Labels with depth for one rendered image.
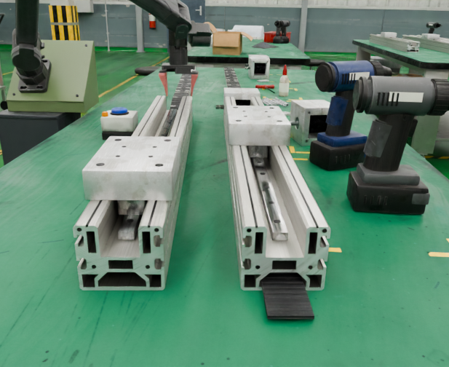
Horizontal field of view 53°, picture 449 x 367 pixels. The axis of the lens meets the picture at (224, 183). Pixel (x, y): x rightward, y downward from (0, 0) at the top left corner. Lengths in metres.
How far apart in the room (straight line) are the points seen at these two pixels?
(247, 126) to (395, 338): 0.44
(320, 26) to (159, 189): 11.83
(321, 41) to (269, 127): 11.57
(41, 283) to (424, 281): 0.47
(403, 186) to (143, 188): 0.43
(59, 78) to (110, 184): 1.01
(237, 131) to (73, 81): 0.84
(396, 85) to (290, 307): 0.39
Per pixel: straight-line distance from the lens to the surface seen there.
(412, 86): 0.75
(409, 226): 0.76
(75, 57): 1.59
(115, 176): 0.57
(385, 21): 12.65
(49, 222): 0.74
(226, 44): 3.37
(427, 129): 3.65
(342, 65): 0.94
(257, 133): 0.80
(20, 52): 1.42
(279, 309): 0.51
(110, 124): 1.15
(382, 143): 0.77
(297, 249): 0.55
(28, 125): 1.52
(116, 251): 0.54
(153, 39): 12.49
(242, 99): 1.27
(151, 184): 0.56
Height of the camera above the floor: 1.09
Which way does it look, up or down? 21 degrees down
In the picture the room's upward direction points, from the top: 1 degrees clockwise
